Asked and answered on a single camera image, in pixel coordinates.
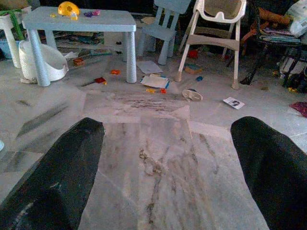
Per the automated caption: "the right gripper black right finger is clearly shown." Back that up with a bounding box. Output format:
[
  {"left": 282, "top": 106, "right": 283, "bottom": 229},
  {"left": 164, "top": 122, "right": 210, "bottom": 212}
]
[{"left": 230, "top": 116, "right": 307, "bottom": 230}]

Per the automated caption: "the blue plastic basin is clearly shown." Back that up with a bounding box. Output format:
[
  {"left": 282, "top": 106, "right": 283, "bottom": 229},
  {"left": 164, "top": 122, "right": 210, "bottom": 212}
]
[{"left": 0, "top": 39, "right": 14, "bottom": 60}]

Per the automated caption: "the white slipper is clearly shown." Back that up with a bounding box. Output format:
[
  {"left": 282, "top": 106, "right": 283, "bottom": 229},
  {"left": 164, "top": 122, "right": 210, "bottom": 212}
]
[{"left": 181, "top": 88, "right": 203, "bottom": 101}]

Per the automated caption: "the stack of books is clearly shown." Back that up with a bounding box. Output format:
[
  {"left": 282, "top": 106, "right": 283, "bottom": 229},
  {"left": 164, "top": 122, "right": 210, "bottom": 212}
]
[{"left": 259, "top": 27, "right": 302, "bottom": 44}]

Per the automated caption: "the magenta cloth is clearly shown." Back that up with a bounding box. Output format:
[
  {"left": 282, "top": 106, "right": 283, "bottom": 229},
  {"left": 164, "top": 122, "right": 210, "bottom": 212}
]
[{"left": 289, "top": 101, "right": 307, "bottom": 118}]

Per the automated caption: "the light blue kids table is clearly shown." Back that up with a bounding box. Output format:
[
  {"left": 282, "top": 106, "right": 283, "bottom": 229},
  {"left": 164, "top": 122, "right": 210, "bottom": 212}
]
[{"left": 22, "top": 6, "right": 137, "bottom": 87}]

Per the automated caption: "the white and blue booklet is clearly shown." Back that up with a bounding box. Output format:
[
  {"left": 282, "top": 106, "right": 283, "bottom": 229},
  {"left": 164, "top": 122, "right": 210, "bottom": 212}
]
[{"left": 140, "top": 73, "right": 170, "bottom": 89}]

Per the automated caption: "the orange plush toy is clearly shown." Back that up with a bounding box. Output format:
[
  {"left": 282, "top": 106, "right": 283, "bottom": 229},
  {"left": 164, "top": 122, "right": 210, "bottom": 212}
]
[{"left": 258, "top": 7, "right": 292, "bottom": 26}]

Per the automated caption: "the white and black bag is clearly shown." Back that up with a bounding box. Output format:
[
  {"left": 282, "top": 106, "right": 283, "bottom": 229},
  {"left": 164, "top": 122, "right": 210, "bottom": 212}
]
[{"left": 279, "top": 56, "right": 307, "bottom": 80}]

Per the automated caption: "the pile of flat books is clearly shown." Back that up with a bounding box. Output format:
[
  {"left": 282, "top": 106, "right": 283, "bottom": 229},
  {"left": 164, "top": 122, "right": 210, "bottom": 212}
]
[{"left": 54, "top": 31, "right": 113, "bottom": 57}]

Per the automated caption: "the white round potty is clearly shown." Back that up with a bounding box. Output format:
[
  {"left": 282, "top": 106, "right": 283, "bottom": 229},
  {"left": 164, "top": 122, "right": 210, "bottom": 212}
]
[{"left": 18, "top": 40, "right": 70, "bottom": 84}]

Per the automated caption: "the yellow dome toy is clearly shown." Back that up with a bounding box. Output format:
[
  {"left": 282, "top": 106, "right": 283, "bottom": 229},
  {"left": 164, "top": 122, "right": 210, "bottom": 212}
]
[{"left": 57, "top": 1, "right": 81, "bottom": 17}]

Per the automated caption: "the black side table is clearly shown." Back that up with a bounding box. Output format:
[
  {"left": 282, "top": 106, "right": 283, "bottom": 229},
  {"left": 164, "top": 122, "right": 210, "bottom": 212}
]
[{"left": 240, "top": 33, "right": 307, "bottom": 88}]

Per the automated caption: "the white baby high chair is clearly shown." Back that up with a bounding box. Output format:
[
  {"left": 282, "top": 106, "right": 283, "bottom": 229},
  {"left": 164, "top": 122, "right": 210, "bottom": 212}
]
[{"left": 174, "top": 0, "right": 247, "bottom": 91}]

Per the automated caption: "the white stool with green strap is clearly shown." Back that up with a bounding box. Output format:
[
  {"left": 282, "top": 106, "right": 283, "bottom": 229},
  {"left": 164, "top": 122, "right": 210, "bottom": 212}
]
[{"left": 0, "top": 6, "right": 32, "bottom": 69}]

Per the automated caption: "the white printed card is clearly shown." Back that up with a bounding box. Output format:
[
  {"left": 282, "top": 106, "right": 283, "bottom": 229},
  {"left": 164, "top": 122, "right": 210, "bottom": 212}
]
[{"left": 222, "top": 96, "right": 245, "bottom": 110}]

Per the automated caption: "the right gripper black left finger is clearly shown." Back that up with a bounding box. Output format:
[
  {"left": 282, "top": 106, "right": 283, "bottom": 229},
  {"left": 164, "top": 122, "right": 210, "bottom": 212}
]
[{"left": 0, "top": 117, "right": 106, "bottom": 230}]

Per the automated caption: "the teal and orange book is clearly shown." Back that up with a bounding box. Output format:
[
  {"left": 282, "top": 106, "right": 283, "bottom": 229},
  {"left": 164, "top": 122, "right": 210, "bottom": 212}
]
[{"left": 184, "top": 63, "right": 203, "bottom": 75}]

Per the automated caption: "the light blue kids chair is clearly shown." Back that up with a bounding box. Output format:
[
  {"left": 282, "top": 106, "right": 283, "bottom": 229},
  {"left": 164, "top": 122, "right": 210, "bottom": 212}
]
[{"left": 138, "top": 0, "right": 192, "bottom": 65}]

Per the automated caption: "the white plastic bag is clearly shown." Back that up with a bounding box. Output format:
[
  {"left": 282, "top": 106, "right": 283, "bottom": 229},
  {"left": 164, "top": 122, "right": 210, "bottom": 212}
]
[{"left": 284, "top": 0, "right": 307, "bottom": 38}]

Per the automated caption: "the plain white paper sheet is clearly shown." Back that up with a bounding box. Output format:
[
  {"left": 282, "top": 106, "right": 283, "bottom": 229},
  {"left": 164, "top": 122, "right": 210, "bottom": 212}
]
[{"left": 136, "top": 60, "right": 164, "bottom": 74}]

